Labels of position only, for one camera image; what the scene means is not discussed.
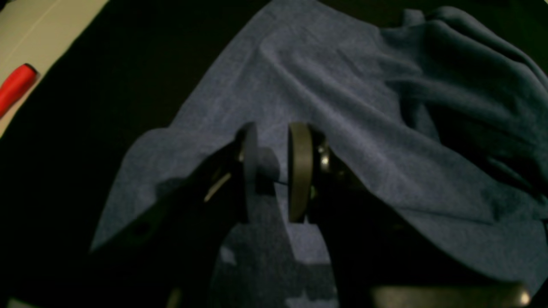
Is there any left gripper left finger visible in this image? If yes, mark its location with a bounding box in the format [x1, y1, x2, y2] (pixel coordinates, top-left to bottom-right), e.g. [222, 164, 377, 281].
[90, 122, 258, 308]

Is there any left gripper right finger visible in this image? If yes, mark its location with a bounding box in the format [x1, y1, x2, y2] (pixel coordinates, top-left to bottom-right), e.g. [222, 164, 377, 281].
[288, 122, 531, 308]

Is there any blue-grey t-shirt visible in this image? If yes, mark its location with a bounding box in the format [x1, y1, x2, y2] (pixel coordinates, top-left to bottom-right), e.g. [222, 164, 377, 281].
[92, 0, 547, 308]

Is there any black table cloth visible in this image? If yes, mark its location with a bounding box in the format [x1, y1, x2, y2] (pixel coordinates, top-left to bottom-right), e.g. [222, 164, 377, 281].
[1, 0, 519, 308]

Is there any orange clamp far left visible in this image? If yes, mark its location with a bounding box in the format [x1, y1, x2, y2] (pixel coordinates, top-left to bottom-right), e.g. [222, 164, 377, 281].
[0, 64, 39, 118]

